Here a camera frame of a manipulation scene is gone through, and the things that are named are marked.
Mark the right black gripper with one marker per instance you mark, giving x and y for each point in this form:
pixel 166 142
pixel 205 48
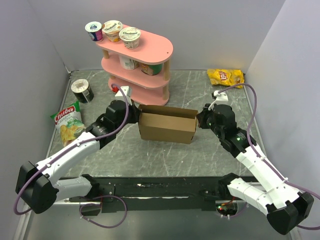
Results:
pixel 202 116

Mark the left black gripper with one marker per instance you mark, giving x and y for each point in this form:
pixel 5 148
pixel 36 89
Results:
pixel 135 111

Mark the brown cardboard box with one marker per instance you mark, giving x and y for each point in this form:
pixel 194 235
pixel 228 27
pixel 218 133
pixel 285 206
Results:
pixel 167 124

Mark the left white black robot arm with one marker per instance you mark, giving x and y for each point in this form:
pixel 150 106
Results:
pixel 40 185

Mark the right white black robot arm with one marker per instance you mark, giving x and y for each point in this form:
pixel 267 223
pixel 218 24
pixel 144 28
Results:
pixel 284 205

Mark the green can on middle shelf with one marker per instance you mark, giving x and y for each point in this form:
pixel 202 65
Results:
pixel 151 70

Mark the yellow Lays chips bag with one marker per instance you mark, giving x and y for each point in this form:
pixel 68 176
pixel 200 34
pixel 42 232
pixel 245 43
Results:
pixel 225 77

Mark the white cup on middle shelf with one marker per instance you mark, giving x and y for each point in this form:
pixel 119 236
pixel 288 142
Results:
pixel 128 63

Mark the pink three-tier shelf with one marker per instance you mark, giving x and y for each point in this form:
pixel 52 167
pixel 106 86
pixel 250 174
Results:
pixel 153 49

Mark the black can with white lid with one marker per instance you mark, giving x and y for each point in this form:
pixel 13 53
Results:
pixel 82 90

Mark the green Chuba chips bag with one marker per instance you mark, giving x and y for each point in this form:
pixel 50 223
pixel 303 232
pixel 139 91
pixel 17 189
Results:
pixel 68 123

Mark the white Chobani yogurt cup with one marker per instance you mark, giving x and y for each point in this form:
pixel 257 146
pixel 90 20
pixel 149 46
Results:
pixel 130 36

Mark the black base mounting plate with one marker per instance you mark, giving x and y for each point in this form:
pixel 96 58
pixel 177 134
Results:
pixel 158 193

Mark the orange Chobani yogurt cup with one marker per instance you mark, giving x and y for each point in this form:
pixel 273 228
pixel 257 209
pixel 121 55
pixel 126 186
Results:
pixel 112 29

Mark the blue white yogurt cup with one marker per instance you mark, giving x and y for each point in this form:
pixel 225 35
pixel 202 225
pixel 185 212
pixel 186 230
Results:
pixel 94 30

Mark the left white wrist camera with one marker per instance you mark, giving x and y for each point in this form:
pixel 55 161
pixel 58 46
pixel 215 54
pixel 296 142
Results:
pixel 121 92

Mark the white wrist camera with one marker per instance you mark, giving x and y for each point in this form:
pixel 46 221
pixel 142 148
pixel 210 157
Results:
pixel 121 92
pixel 218 99

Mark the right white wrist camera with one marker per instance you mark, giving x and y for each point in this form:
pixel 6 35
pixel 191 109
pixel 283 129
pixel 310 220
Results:
pixel 218 99

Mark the aluminium frame rail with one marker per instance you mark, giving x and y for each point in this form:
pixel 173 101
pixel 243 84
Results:
pixel 60 222

